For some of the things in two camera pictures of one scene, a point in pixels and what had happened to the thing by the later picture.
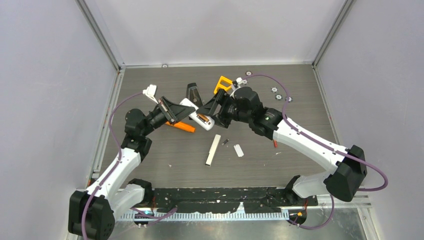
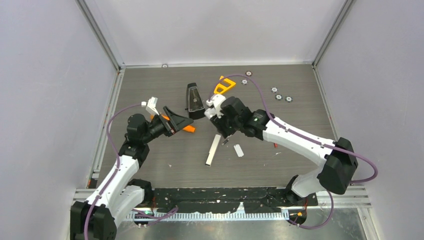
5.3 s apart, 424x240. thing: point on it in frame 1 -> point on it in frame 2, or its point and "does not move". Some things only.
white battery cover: x=238 y=150 does not move
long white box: x=217 y=138 does not move
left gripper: x=175 y=112 -> x=177 y=122
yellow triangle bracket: x=219 y=86 does not move
